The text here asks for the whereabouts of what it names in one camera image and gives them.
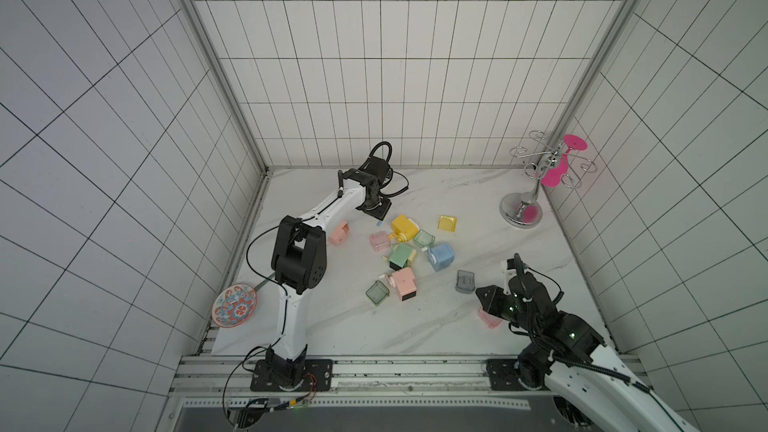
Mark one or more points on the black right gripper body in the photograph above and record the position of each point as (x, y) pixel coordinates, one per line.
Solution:
(497, 301)

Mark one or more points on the mint green pencil sharpener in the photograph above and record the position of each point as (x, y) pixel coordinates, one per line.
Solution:
(402, 255)

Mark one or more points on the chrome cup holder stand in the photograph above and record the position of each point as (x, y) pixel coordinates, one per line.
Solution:
(522, 209)

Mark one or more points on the yellow pencil sharpener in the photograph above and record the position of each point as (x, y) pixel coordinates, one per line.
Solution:
(404, 229)

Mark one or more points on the teal handled tool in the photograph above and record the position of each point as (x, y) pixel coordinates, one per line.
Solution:
(264, 281)

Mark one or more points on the clear grey sharpener tray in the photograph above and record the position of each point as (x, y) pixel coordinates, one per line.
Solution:
(465, 282)

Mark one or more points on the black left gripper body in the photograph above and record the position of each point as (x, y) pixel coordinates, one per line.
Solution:
(376, 206)

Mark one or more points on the clear pink sharpener tray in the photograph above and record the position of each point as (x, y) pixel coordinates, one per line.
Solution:
(380, 242)

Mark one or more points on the patterned ceramic plate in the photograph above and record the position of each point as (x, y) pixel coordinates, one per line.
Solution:
(234, 305)

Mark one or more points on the clear dark green tray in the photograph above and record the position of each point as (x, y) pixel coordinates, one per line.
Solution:
(377, 292)

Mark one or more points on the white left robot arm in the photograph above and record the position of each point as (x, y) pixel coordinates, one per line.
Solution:
(299, 260)

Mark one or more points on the blue pencil sharpener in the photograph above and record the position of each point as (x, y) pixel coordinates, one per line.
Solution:
(440, 256)

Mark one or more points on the magenta plastic goblet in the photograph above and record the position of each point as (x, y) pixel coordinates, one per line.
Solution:
(558, 162)

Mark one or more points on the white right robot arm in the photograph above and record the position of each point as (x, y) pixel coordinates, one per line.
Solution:
(568, 357)

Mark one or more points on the clear yellow sharpener tray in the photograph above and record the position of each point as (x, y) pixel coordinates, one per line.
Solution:
(447, 223)

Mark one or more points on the clear mint sharpener tray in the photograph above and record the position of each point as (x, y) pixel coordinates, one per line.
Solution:
(423, 240)

